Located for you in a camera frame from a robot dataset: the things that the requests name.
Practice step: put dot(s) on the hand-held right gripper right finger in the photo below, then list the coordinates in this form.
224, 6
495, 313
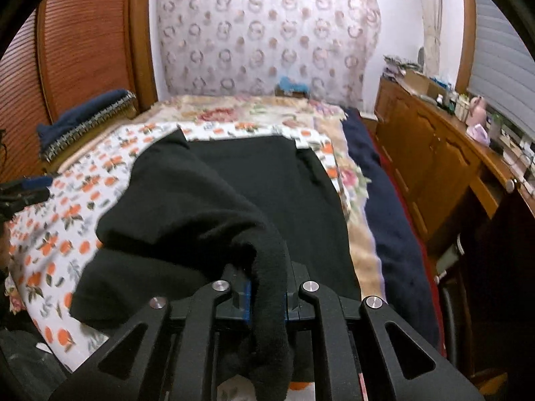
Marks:
293, 300

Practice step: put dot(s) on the stack of folded clothes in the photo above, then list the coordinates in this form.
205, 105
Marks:
399, 66

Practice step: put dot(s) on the louvered wooden wardrobe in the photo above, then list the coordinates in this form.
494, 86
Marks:
75, 58

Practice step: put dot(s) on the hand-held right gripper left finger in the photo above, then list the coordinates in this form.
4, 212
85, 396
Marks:
240, 296

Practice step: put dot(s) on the wooden cabinet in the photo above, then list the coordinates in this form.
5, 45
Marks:
426, 146

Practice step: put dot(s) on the black t-shirt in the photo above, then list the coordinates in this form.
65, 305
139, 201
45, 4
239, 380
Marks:
234, 200

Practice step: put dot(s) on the cream lace curtain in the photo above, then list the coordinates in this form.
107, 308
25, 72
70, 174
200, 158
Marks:
431, 21

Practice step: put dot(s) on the blue cloth bundle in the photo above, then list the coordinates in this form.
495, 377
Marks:
293, 84

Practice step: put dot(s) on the navy blanket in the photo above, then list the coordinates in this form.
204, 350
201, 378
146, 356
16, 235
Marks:
388, 217

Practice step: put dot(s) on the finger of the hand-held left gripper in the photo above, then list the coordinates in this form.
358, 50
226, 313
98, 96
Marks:
39, 182
33, 197

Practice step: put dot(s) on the row of small bottles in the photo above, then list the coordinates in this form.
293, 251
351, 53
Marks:
453, 104

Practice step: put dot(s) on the folded circle-patterned cloth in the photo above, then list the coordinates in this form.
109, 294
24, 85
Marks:
92, 129

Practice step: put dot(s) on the orange-print bed sheet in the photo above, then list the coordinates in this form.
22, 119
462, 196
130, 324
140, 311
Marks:
75, 217

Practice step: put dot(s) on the pink cloth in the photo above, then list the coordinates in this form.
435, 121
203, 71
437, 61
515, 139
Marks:
478, 133

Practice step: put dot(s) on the pink figurine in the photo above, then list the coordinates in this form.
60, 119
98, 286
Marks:
476, 110

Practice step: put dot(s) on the folded navy garment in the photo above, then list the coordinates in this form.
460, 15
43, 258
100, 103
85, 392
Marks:
87, 110

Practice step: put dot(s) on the grey window blind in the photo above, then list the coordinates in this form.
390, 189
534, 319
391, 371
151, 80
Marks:
508, 58

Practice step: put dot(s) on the cardboard box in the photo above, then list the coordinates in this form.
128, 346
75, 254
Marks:
422, 83

